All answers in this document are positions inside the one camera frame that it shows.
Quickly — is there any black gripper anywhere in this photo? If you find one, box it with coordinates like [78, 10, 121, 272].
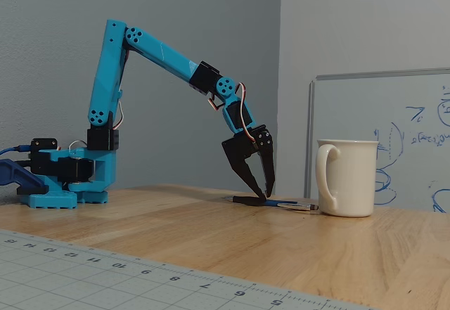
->
[221, 124, 276, 202]

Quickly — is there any blue and black pen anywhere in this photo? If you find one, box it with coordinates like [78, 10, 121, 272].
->
[231, 195, 319, 213]

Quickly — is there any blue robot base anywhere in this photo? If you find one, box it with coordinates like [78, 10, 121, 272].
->
[19, 148, 119, 210]

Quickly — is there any white ceramic mug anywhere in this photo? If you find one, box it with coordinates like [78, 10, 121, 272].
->
[315, 138, 380, 218]

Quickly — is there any whiteboard with blue writing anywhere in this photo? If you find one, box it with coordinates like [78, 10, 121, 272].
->
[304, 67, 450, 214]

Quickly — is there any black motor controller board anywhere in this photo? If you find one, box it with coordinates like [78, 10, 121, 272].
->
[29, 138, 59, 176]

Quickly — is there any grey gridded cutting mat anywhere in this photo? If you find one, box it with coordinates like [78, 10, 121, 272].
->
[0, 228, 374, 310]

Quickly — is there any dark blue table clamp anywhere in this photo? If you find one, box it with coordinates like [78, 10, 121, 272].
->
[0, 158, 49, 196]

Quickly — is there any white red wrist servo cable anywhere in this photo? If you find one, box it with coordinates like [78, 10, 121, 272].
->
[207, 82, 259, 146]

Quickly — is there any white red shoulder servo cable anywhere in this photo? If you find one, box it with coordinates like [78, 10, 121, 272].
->
[112, 48, 131, 130]

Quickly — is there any blue usb cable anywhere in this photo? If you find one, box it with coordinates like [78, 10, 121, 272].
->
[0, 144, 32, 156]

